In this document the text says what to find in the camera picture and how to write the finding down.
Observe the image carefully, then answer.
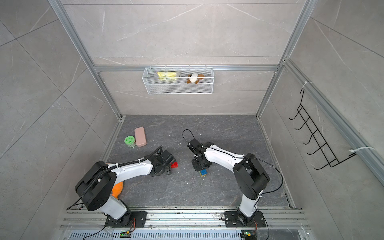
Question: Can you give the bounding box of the blue lego brick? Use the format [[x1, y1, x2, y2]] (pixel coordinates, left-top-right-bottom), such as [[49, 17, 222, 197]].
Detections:
[[200, 170, 207, 177]]

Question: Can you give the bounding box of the red lego brick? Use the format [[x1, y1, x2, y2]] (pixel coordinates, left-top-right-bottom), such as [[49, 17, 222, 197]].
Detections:
[[171, 162, 178, 169]]

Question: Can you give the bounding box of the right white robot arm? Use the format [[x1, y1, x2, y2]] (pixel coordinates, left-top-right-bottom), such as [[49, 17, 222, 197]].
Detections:
[[188, 139, 270, 221]]

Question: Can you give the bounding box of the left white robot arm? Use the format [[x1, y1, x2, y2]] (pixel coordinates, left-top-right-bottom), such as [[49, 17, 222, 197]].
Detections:
[[75, 147, 175, 227]]

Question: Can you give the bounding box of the pink rectangular case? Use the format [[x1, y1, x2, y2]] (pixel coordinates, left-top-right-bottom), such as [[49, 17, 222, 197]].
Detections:
[[135, 127, 147, 147]]

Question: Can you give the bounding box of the orange shark plush toy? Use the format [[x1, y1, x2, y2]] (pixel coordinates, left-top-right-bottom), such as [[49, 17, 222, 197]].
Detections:
[[111, 182, 124, 199]]

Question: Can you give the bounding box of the brown white plush toy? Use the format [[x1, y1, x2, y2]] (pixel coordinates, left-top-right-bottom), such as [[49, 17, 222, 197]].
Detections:
[[187, 73, 205, 84]]

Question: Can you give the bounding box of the yellow packet in basket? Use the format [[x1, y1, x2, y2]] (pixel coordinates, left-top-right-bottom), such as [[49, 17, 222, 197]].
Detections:
[[157, 71, 181, 82]]

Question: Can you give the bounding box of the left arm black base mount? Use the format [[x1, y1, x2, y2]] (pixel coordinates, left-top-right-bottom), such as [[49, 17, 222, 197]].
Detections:
[[105, 211, 148, 228]]

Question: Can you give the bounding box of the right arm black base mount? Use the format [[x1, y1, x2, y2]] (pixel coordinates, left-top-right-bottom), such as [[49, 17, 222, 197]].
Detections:
[[220, 210, 267, 228]]

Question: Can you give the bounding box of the white wire wall basket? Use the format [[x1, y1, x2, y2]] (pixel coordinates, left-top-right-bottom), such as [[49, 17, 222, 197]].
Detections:
[[142, 66, 215, 95]]

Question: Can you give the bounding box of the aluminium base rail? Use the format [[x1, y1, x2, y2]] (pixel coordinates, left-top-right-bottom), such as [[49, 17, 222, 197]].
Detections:
[[54, 207, 314, 240]]

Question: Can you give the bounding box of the black wire hook rack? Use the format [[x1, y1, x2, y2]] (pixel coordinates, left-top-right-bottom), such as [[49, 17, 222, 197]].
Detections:
[[289, 89, 357, 171]]

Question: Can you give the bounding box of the aluminium corner frame post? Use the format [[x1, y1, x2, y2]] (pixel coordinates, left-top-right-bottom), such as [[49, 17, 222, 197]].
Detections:
[[48, 0, 123, 121]]

